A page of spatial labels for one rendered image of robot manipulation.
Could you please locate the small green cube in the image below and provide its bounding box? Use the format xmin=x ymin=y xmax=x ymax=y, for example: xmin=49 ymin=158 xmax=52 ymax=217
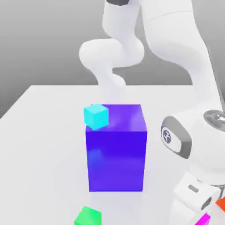
xmin=73 ymin=206 xmax=102 ymax=225

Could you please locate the small magenta cube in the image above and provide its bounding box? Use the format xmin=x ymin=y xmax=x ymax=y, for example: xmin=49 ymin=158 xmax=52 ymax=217
xmin=194 ymin=212 xmax=211 ymax=225

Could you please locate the small orange cube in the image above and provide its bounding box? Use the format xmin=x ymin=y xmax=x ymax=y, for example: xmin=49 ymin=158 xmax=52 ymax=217
xmin=215 ymin=196 xmax=225 ymax=214

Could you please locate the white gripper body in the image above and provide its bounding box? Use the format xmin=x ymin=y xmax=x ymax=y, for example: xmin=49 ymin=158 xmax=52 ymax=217
xmin=171 ymin=198 xmax=210 ymax=225

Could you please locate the small cyan cube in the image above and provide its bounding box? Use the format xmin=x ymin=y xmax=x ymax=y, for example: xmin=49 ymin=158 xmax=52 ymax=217
xmin=83 ymin=103 xmax=109 ymax=131

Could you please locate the large blue box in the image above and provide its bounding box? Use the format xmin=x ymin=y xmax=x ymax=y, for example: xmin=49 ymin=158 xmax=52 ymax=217
xmin=85 ymin=104 xmax=148 ymax=192

